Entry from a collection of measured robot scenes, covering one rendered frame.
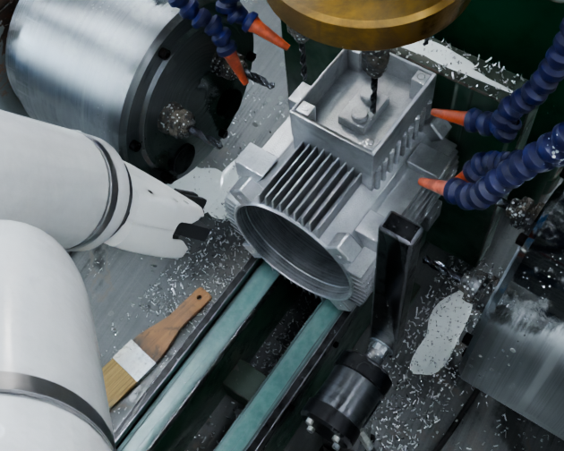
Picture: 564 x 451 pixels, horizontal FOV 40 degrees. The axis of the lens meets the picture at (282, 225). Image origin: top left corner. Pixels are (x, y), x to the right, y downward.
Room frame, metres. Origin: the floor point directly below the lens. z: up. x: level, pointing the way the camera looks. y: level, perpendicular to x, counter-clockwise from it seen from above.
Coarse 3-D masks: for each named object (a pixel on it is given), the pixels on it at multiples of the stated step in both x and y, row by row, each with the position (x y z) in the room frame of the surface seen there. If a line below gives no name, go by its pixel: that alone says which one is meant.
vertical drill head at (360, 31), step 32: (288, 0) 0.44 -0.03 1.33; (320, 0) 0.43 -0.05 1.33; (352, 0) 0.43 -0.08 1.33; (384, 0) 0.42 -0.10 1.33; (416, 0) 0.42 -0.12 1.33; (448, 0) 0.42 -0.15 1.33; (288, 32) 0.48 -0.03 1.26; (320, 32) 0.42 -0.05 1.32; (352, 32) 0.40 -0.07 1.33; (384, 32) 0.40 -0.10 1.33; (416, 32) 0.40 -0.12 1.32; (384, 64) 0.42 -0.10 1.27
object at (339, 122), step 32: (352, 64) 0.55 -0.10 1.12; (416, 64) 0.51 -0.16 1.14; (320, 96) 0.51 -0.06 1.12; (352, 96) 0.51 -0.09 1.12; (384, 96) 0.49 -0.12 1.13; (416, 96) 0.47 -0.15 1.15; (320, 128) 0.45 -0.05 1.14; (352, 128) 0.47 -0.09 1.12; (384, 128) 0.46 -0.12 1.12; (416, 128) 0.47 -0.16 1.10; (352, 160) 0.43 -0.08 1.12; (384, 160) 0.43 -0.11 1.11
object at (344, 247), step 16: (432, 128) 0.47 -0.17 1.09; (448, 128) 0.48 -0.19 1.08; (240, 192) 0.43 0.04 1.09; (256, 192) 0.43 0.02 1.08; (336, 240) 0.36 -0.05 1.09; (352, 240) 0.35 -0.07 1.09; (256, 256) 0.42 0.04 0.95; (336, 256) 0.35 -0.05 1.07; (352, 256) 0.34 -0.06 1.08; (336, 304) 0.35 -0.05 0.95; (352, 304) 0.34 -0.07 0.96
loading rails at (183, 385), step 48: (240, 288) 0.40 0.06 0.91; (288, 288) 0.42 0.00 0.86; (192, 336) 0.34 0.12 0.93; (240, 336) 0.35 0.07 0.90; (336, 336) 0.32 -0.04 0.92; (192, 384) 0.29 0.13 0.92; (240, 384) 0.31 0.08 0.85; (288, 384) 0.27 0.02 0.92; (144, 432) 0.24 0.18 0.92; (192, 432) 0.26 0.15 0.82; (240, 432) 0.23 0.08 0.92; (288, 432) 0.24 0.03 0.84
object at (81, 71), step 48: (48, 0) 0.67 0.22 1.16; (96, 0) 0.65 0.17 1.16; (144, 0) 0.64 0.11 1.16; (48, 48) 0.62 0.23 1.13; (96, 48) 0.60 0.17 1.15; (144, 48) 0.58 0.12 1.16; (192, 48) 0.61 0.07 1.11; (240, 48) 0.66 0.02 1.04; (48, 96) 0.59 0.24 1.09; (96, 96) 0.56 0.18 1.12; (144, 96) 0.55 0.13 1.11; (192, 96) 0.60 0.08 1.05; (240, 96) 0.65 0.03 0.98; (144, 144) 0.53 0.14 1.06; (192, 144) 0.58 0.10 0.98
